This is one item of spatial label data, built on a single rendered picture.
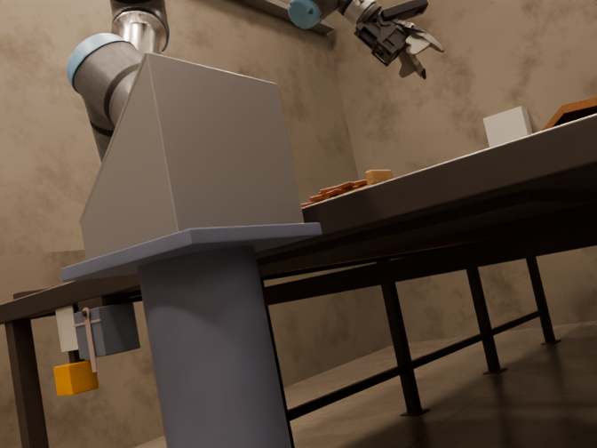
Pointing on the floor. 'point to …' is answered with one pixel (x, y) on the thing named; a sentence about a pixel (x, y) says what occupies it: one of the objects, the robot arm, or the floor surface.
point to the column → (208, 332)
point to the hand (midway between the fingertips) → (436, 64)
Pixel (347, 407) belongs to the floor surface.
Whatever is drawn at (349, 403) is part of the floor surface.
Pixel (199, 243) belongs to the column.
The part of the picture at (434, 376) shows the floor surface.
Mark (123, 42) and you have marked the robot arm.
